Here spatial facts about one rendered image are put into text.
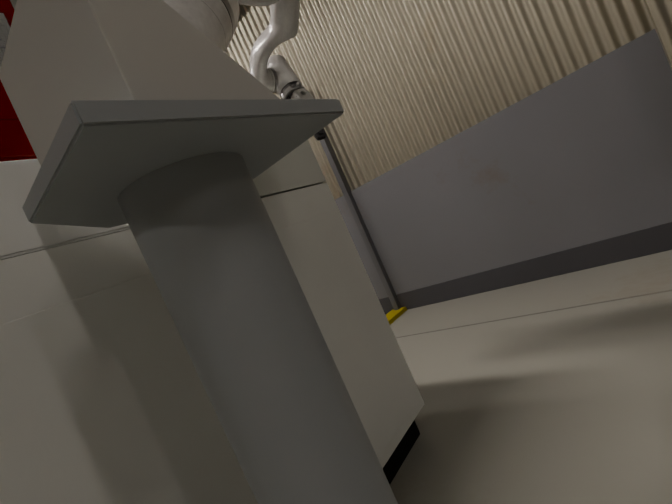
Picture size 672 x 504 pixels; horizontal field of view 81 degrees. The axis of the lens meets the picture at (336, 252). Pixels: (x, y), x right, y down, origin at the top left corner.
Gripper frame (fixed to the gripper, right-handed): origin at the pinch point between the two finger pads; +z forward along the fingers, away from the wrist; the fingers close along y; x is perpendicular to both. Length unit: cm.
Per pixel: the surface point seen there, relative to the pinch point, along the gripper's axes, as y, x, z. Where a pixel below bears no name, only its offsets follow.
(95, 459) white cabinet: -18, 78, 60
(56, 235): -26, 72, 28
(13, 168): -30, 74, 17
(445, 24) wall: 12, -115, -58
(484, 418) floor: 17, -7, 97
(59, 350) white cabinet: -23, 77, 44
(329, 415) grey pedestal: -41, 52, 71
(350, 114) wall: 81, -90, -71
